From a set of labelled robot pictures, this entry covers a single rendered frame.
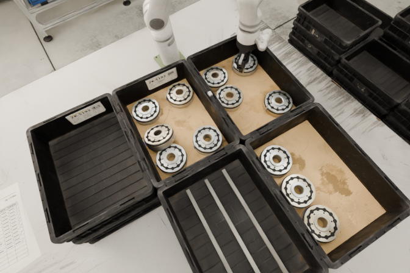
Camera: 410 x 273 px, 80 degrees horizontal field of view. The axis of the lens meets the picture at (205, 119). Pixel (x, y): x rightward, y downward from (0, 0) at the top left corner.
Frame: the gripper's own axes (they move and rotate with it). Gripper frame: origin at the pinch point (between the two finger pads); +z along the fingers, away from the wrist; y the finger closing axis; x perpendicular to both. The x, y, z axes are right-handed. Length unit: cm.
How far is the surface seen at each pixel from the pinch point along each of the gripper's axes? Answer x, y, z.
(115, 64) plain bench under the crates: -63, 8, 17
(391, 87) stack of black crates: 79, -56, 51
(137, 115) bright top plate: -29.1, 35.3, 1.6
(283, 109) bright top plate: 19.8, 13.3, 2.1
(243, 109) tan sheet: 6.2, 17.2, 4.8
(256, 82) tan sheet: 6.9, 3.2, 4.8
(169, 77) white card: -24.7, 16.5, -0.6
